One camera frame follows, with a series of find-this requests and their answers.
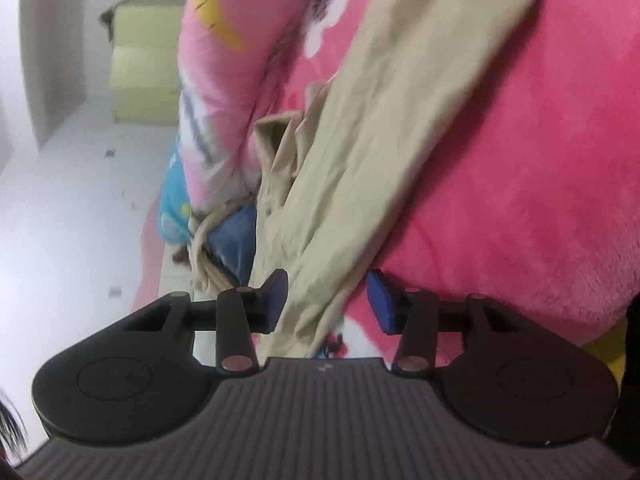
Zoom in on beige jacket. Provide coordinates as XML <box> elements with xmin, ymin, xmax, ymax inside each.
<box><xmin>250</xmin><ymin>0</ymin><xmax>534</xmax><ymax>360</ymax></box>

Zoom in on beige garment pile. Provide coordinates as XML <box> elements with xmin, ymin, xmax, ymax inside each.
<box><xmin>181</xmin><ymin>196</ymin><xmax>255</xmax><ymax>298</ymax></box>

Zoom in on blue jeans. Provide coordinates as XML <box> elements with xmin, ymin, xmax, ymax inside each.
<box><xmin>207</xmin><ymin>203</ymin><xmax>257</xmax><ymax>286</ymax></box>

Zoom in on pink cartoon quilt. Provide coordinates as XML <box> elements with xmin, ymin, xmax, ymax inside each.
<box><xmin>178</xmin><ymin>0</ymin><xmax>369</xmax><ymax>214</ymax></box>

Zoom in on yellow-green wardrobe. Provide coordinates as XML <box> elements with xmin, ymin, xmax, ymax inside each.
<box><xmin>100</xmin><ymin>0</ymin><xmax>186</xmax><ymax>126</ymax></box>

